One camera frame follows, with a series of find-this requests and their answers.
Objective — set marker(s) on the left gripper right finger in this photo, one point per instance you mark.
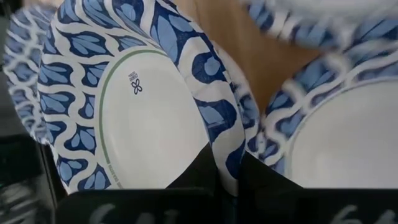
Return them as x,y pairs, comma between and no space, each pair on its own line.
311,207

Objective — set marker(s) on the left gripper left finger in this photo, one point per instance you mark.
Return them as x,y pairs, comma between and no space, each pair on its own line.
140,207

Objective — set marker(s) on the blue patterned paper bowl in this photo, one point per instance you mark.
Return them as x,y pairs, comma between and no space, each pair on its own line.
146,124
326,28
21,62
342,137

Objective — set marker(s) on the black aluminium table frame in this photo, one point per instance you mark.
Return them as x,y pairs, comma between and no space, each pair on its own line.
21,165

